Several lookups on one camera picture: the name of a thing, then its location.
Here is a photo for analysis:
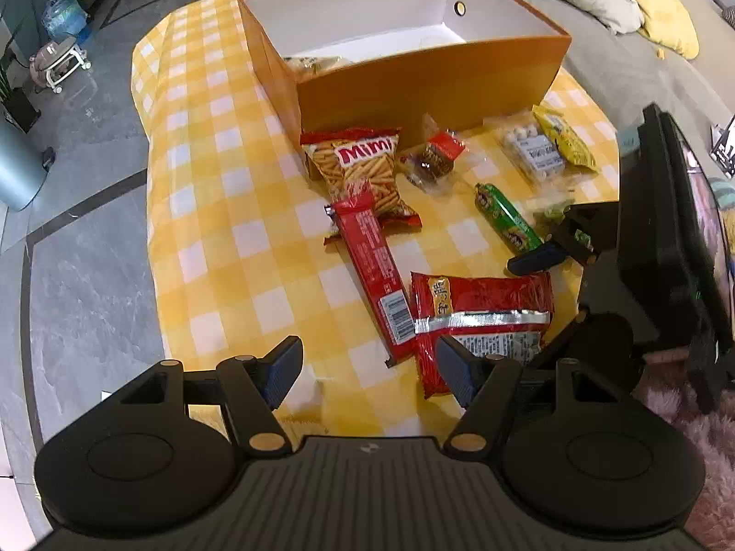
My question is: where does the clear yogurt ball packet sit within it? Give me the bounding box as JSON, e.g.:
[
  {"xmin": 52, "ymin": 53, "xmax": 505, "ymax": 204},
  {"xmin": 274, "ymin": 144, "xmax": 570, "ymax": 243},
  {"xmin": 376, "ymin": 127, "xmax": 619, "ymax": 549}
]
[{"xmin": 482, "ymin": 110, "xmax": 567, "ymax": 186}]

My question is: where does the red Mimi snack bag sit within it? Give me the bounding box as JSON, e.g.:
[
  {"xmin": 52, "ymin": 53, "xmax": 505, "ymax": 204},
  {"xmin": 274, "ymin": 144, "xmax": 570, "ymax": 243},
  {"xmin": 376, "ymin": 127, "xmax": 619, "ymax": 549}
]
[{"xmin": 300, "ymin": 127, "xmax": 422, "ymax": 228}]

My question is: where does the pale yellow chip bag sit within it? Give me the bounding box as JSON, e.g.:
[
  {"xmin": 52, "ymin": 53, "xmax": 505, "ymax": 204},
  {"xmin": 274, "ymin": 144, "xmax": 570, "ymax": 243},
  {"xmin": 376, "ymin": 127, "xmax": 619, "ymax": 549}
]
[{"xmin": 284, "ymin": 56, "xmax": 352, "ymax": 81}]

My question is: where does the small green snack packet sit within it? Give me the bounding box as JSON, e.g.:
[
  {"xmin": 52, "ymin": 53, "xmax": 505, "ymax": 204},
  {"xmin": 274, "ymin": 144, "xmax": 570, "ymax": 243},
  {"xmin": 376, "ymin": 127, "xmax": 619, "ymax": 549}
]
[{"xmin": 527, "ymin": 198, "xmax": 576, "ymax": 233}]

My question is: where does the green sausage snack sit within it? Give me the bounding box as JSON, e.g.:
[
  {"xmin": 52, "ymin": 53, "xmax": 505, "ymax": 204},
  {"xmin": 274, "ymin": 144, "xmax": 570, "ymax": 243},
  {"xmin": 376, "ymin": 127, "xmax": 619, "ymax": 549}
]
[{"xmin": 475, "ymin": 183, "xmax": 543, "ymax": 255}]

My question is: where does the red silver snack bag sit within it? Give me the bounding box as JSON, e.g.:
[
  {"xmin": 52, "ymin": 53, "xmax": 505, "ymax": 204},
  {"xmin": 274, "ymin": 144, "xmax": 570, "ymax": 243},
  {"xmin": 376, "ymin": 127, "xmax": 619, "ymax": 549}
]
[{"xmin": 411, "ymin": 272, "xmax": 554, "ymax": 398}]

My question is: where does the yellow snack packet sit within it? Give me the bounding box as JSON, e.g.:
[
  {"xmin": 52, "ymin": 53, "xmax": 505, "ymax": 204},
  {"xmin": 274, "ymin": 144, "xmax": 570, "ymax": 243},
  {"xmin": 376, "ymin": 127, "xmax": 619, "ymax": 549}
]
[{"xmin": 532, "ymin": 105, "xmax": 598, "ymax": 173}]

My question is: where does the yellow checkered tablecloth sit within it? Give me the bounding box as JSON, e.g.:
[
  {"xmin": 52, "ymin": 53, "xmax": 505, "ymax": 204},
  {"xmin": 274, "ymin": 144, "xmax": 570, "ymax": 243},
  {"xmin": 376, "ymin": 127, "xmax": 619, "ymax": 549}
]
[{"xmin": 131, "ymin": 0, "xmax": 618, "ymax": 438}]

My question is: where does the clear red candy packet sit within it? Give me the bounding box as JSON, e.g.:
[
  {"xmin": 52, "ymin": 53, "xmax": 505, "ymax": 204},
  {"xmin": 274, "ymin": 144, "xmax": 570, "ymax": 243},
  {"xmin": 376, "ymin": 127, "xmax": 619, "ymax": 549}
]
[{"xmin": 396, "ymin": 113, "xmax": 467, "ymax": 195}]

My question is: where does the red long snack bar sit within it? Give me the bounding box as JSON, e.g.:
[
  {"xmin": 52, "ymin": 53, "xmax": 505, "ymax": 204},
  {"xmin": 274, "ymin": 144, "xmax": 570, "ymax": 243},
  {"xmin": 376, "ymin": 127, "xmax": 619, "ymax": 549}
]
[{"xmin": 325, "ymin": 186, "xmax": 416, "ymax": 367}]

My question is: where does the grey sofa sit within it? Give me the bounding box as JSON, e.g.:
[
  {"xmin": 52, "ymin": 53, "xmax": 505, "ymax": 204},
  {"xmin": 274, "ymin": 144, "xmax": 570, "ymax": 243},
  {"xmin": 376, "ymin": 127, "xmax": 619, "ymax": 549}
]
[{"xmin": 526, "ymin": 0, "xmax": 734, "ymax": 179}]

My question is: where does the yellow cushion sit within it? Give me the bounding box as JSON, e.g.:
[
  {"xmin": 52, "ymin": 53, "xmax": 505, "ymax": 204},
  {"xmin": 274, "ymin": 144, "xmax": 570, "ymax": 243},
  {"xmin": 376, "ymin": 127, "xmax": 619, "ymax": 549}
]
[{"xmin": 637, "ymin": 0, "xmax": 700, "ymax": 60}]

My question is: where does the orange cardboard box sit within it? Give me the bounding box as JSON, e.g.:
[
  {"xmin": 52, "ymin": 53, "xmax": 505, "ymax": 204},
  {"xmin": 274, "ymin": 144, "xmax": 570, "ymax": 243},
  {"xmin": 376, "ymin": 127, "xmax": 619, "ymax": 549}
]
[{"xmin": 237, "ymin": 0, "xmax": 572, "ymax": 147}]

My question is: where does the grey metal trash can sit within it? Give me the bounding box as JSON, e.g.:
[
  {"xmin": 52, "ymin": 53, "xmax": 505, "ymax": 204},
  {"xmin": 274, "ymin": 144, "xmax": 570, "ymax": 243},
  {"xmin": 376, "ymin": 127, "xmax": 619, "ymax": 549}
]
[{"xmin": 0, "ymin": 113, "xmax": 56, "ymax": 212}]

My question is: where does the green potted plant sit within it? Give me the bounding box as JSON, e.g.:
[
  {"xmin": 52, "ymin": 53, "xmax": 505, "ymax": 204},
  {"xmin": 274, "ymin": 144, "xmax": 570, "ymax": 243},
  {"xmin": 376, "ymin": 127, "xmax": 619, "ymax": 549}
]
[{"xmin": 1, "ymin": 20, "xmax": 41, "ymax": 133}]

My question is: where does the white small stool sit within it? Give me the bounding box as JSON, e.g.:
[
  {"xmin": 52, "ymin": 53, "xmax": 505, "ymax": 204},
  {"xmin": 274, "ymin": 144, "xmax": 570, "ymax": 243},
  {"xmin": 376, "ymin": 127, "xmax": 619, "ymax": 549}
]
[{"xmin": 28, "ymin": 36, "xmax": 92, "ymax": 95}]

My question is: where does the blue water jug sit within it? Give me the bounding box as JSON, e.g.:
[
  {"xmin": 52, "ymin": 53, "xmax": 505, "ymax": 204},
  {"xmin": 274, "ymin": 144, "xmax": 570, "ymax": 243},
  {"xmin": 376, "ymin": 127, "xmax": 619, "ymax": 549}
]
[{"xmin": 41, "ymin": 0, "xmax": 91, "ymax": 44}]

